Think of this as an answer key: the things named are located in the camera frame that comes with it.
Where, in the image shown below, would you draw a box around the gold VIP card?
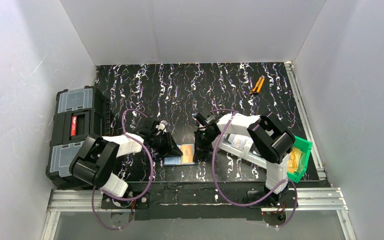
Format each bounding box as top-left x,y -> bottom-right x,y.
180,144 -> 195,165

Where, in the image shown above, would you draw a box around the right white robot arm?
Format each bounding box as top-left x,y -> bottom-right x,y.
194,109 -> 296,198

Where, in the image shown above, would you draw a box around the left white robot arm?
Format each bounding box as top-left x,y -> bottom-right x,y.
69,118 -> 183,202

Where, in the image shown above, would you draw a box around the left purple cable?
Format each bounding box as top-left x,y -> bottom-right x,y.
90,109 -> 155,231

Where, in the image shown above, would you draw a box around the grey bin middle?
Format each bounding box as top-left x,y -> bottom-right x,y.
242,145 -> 267,169

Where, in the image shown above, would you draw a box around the green bin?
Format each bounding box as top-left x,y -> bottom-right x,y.
287,136 -> 313,183

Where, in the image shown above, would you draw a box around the grey bin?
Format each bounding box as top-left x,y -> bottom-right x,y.
242,145 -> 267,169
213,133 -> 258,163

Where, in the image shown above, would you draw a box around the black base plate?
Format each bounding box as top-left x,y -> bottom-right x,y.
100,182 -> 297,221

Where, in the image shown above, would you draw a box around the orange black utility knife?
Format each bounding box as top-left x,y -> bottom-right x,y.
250,75 -> 265,95

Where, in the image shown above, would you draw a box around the grey bin left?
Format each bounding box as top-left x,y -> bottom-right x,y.
213,133 -> 258,163

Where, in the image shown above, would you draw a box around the gold cards in green bin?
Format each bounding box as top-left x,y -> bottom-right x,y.
287,147 -> 303,174

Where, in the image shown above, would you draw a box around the black tool box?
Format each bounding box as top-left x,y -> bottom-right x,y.
45,86 -> 114,190

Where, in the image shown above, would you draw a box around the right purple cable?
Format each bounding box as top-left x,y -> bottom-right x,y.
210,109 -> 298,229

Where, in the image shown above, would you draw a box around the purple cable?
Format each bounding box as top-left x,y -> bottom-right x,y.
90,109 -> 155,231
210,109 -> 298,229

